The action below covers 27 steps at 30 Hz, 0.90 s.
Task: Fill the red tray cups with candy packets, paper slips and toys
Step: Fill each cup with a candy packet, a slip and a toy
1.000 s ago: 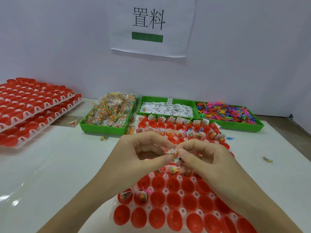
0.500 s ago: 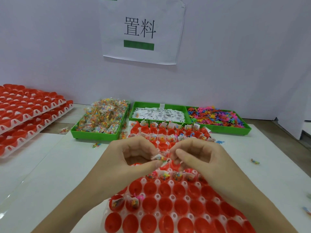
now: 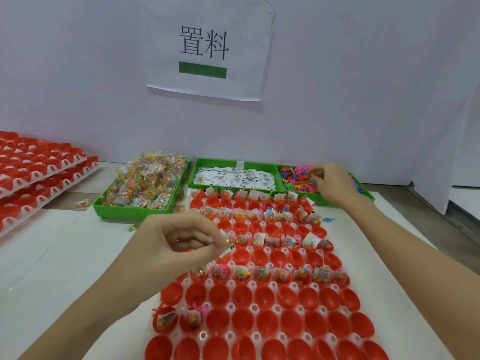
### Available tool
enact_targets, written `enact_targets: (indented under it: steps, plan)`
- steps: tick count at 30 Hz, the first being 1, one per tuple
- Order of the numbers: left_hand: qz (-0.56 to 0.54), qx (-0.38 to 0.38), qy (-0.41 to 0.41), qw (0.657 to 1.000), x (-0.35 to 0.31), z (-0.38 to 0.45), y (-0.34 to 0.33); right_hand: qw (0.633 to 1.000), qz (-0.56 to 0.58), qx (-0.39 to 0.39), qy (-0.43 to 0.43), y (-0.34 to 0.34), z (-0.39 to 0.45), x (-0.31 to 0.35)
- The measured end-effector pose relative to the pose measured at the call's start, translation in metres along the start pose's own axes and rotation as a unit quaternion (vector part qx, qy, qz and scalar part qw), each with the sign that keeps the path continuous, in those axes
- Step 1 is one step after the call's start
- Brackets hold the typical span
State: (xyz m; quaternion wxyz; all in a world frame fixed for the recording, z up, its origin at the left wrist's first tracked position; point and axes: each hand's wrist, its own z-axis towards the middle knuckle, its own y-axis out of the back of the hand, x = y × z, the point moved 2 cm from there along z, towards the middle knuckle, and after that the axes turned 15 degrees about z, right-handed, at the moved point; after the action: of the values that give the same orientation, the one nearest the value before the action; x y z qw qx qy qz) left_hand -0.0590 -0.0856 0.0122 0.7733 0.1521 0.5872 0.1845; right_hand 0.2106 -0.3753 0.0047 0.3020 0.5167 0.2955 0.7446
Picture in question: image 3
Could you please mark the person's right hand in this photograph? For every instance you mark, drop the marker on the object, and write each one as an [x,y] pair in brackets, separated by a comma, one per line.
[337,185]

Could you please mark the person's left hand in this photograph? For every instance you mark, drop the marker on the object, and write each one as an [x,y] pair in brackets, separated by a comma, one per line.
[168,254]

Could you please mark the person's right thumb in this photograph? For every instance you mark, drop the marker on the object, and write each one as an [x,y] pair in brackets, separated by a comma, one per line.
[318,184]

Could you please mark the person's left thumb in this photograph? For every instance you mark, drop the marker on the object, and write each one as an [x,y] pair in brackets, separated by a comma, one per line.
[202,256]

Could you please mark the small clear candy packet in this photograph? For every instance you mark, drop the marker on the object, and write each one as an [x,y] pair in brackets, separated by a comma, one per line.
[227,246]

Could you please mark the person's right forearm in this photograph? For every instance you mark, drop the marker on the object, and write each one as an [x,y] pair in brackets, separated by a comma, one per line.
[420,273]

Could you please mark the person's left forearm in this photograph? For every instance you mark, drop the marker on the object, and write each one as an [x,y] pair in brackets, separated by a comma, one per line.
[93,314]

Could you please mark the pile of colourful plastic toys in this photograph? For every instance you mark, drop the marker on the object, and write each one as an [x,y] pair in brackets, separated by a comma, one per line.
[296,178]

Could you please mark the blue plastic toy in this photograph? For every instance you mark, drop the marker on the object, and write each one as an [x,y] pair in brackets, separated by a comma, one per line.
[328,220]

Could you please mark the white plastic capsule tray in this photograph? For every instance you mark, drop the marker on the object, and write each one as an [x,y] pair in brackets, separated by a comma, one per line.
[232,286]

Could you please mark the scattered filled packets with slips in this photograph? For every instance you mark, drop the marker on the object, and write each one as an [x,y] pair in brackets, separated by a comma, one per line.
[262,275]

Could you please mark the loose candy packet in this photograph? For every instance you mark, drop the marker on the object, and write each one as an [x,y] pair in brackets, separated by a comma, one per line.
[133,227]
[82,204]

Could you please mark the pile of white paper slips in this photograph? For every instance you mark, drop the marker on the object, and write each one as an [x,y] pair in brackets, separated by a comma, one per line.
[236,178]

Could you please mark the green two-compartment plastic tray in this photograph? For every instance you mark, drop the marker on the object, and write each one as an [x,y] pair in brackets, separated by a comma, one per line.
[232,163]

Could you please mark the pile of clear candy packets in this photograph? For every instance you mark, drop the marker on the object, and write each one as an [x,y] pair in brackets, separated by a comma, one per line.
[144,179]

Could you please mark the group of red capsule halves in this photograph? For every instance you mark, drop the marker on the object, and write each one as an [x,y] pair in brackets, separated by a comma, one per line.
[277,318]

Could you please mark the white board panel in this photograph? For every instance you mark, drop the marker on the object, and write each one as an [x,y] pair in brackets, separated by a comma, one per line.
[453,146]

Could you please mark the white paper sign green bar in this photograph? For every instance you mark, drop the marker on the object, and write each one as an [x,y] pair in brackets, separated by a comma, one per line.
[206,44]

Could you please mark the stack of red capsule trays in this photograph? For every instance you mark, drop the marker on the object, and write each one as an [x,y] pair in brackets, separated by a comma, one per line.
[33,164]

